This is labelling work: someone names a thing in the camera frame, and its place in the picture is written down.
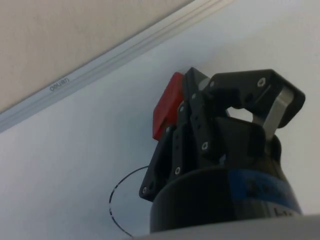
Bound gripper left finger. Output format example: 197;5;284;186
138;66;219;203

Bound white whiteboard with grey frame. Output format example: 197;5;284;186
0;0;320;240

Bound red cube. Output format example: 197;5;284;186
152;71;186;141

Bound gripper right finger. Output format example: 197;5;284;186
201;68;307;164

